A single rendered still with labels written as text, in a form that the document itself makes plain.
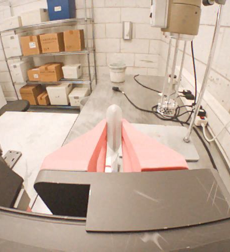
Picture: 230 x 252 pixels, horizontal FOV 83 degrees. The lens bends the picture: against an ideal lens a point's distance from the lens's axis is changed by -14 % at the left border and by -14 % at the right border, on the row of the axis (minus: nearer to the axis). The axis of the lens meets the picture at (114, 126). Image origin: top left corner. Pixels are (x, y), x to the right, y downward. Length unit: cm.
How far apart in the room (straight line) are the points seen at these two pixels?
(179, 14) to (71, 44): 196
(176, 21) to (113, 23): 211
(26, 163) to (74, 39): 190
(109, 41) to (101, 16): 39
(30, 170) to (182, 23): 62
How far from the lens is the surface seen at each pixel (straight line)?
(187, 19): 43
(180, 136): 66
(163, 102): 51
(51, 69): 243
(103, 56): 256
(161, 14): 42
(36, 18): 246
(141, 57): 253
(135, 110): 79
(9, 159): 64
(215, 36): 51
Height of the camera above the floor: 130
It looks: 36 degrees down
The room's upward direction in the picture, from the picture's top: straight up
